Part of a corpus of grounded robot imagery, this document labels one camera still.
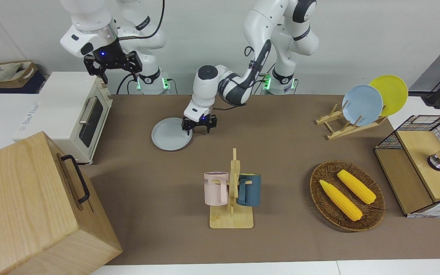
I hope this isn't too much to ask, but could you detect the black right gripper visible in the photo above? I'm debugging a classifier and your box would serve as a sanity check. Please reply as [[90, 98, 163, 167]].
[[84, 38, 143, 84]]

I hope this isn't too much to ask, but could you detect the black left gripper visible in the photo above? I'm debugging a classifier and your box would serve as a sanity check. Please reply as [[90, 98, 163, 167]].
[[182, 113, 217, 135]]

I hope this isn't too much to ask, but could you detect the gray plate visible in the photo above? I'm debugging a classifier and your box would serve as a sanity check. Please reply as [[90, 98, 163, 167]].
[[151, 118, 194, 151]]

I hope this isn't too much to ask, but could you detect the wooden plate rack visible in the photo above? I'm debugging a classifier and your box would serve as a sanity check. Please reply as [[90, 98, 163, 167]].
[[315, 100, 388, 141]]

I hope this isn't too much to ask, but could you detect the light blue plate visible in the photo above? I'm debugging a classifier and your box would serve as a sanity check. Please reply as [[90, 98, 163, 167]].
[[341, 85, 383, 126]]

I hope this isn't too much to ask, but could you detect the yellow plate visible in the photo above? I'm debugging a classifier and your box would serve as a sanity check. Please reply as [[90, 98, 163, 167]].
[[369, 75, 409, 117]]

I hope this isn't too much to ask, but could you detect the pink mug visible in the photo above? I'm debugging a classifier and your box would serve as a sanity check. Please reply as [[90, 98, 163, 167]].
[[204, 171, 230, 207]]

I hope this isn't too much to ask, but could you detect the white toaster oven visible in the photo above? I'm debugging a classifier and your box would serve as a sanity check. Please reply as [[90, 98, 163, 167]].
[[13, 71, 113, 165]]

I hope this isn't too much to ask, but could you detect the dark blue mug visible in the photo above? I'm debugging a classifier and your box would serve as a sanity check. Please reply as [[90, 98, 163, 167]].
[[237, 173, 262, 207]]

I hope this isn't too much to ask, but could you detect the wooden mug tree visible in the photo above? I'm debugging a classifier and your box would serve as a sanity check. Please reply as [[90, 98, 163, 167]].
[[209, 148, 254, 229]]

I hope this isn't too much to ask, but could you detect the cardboard box with bag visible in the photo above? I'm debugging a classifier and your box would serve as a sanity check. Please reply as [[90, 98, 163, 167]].
[[0, 61, 38, 89]]

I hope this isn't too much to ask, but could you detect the brown wicker basket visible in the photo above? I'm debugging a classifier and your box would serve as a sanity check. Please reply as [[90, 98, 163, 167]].
[[310, 160, 386, 232]]

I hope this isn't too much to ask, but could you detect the long yellow corn cob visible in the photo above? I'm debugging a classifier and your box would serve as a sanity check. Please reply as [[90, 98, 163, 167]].
[[319, 180, 363, 222]]

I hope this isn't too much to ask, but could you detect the wooden cabinet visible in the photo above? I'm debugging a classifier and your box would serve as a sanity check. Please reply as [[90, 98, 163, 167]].
[[0, 131, 123, 275]]

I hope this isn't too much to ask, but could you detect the short yellow corn cob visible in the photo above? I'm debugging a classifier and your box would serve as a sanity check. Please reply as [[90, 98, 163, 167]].
[[337, 170, 377, 205]]

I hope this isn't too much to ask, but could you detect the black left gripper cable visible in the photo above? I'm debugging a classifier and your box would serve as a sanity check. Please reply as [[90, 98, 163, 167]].
[[210, 46, 270, 112]]

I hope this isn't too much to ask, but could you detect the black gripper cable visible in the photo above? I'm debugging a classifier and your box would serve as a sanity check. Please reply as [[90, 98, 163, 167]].
[[210, 46, 270, 112], [117, 0, 166, 40]]

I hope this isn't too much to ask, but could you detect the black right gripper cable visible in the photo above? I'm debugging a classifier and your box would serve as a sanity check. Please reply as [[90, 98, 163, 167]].
[[117, 0, 166, 40]]

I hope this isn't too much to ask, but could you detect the black cabinet handle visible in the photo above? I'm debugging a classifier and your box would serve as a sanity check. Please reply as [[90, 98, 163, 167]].
[[60, 154, 91, 204]]

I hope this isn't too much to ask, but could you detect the wire and wood shelf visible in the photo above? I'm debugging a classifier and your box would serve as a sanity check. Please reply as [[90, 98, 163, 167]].
[[374, 115, 440, 218]]

